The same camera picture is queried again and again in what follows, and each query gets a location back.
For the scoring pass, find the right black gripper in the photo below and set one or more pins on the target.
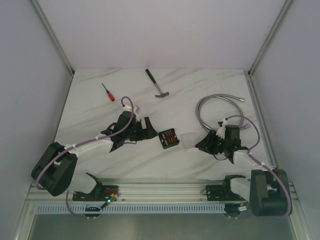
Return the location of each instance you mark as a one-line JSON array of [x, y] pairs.
[[206, 144]]

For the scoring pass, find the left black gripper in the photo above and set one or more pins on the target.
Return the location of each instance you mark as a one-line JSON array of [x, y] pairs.
[[141, 129]]

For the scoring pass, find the black fuse box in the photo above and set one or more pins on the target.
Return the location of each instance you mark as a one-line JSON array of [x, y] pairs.
[[168, 138]]

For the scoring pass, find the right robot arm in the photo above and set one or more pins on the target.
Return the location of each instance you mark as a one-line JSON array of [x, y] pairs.
[[264, 188]]

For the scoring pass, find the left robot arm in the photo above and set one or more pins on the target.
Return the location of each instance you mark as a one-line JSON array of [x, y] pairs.
[[56, 172]]

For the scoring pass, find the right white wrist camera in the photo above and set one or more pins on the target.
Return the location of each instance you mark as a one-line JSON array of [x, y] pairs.
[[222, 128]]

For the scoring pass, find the black handled claw hammer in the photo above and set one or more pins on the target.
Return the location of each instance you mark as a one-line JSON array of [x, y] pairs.
[[161, 93]]

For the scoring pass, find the red handled screwdriver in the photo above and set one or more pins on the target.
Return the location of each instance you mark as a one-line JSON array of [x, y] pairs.
[[111, 97]]

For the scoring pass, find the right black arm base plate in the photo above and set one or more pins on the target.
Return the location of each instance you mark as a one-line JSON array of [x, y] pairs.
[[221, 193]]

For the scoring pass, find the aluminium mounting rail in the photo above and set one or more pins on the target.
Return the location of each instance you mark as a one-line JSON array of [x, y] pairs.
[[138, 191]]

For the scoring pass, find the right aluminium frame post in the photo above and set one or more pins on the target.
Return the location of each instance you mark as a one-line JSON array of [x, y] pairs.
[[279, 20]]

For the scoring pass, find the aluminium frame post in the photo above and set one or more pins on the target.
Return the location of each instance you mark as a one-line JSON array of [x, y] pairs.
[[35, 5], [279, 20]]

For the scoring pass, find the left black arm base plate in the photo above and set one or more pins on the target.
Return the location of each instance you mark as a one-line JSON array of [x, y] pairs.
[[99, 194]]

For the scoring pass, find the slotted grey cable duct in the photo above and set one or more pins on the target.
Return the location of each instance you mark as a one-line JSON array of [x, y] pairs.
[[135, 208]]

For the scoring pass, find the left aluminium frame post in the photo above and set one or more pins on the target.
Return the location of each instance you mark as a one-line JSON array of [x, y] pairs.
[[35, 5]]

